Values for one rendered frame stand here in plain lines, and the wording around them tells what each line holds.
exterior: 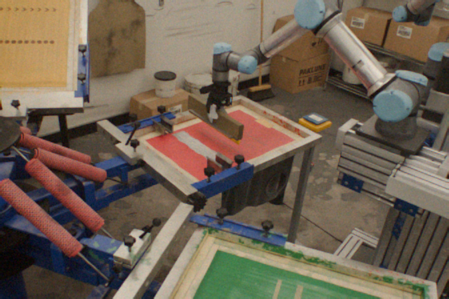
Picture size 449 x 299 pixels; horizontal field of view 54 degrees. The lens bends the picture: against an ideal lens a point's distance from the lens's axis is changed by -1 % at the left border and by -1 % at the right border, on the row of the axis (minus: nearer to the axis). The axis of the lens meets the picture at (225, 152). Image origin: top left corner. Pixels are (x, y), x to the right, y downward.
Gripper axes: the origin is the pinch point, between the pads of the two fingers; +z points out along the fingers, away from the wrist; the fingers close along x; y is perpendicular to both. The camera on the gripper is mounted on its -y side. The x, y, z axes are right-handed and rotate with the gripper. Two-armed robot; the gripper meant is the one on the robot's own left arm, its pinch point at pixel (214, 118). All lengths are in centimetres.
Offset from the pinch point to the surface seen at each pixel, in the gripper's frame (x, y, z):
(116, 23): 60, -196, 11
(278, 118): 41.9, 3.1, 10.3
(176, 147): -16.2, -6.9, 13.5
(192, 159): -16.5, 5.4, 13.5
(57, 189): -82, 21, -7
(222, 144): 3.8, 3.0, 13.5
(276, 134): 33.1, 10.8, 13.6
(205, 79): 145, -178, 72
